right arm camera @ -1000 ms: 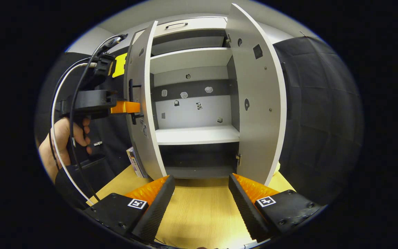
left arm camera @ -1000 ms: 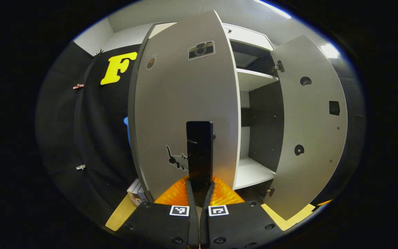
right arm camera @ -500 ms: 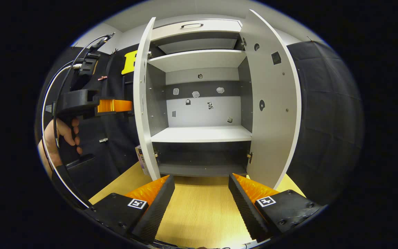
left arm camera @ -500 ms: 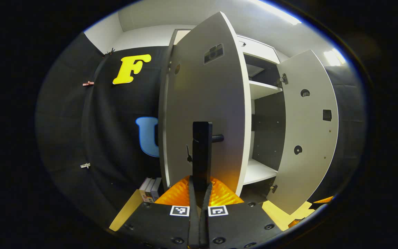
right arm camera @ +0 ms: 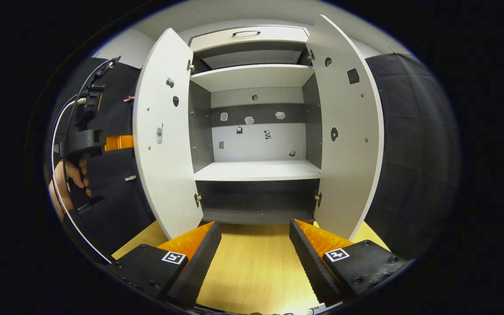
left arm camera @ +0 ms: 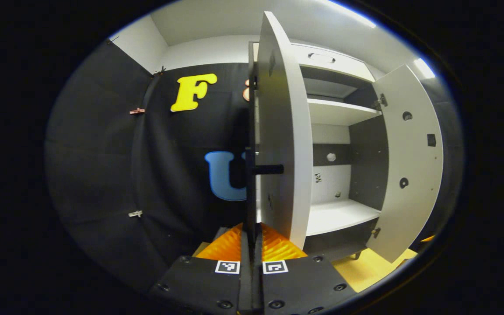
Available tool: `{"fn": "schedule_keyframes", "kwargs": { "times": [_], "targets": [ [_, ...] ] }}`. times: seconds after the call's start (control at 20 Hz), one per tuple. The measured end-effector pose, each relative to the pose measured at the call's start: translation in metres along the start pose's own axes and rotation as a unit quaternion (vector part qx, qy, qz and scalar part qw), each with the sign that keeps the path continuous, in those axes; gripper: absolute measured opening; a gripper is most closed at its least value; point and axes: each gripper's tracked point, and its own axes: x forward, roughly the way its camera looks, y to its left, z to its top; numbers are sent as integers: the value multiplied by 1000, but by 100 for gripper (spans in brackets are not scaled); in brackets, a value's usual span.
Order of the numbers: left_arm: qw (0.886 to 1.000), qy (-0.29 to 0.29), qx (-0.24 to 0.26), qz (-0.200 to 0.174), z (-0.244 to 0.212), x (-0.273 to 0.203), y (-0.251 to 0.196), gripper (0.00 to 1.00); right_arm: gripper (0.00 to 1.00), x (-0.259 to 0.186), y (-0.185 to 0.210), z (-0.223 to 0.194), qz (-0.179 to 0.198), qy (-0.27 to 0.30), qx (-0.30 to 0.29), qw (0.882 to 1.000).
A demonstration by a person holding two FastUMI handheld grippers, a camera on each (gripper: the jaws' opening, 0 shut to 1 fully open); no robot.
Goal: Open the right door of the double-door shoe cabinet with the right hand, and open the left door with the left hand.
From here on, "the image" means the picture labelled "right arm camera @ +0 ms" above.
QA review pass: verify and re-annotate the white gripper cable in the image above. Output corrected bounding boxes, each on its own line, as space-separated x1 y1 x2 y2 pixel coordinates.
51 98 112 264

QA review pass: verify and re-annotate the white cabinet shelf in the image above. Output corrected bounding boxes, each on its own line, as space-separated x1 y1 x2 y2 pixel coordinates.
189 64 315 93
194 159 322 182

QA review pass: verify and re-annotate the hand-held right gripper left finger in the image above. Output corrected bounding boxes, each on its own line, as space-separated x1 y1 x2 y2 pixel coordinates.
108 221 222 307

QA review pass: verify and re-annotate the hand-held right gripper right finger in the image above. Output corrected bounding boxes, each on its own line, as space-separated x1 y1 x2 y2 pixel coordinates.
289 219 410 307

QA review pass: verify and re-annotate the headphone-sticker shoe cabinet door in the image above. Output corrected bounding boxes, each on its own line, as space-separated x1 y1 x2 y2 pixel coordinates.
305 14 385 241

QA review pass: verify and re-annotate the camera-sticker shoe cabinet door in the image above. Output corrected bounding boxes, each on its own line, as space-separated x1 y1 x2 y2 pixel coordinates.
132 28 204 240

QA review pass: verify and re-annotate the black backdrop cloth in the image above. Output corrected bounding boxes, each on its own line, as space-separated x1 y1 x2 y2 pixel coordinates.
44 52 462 263

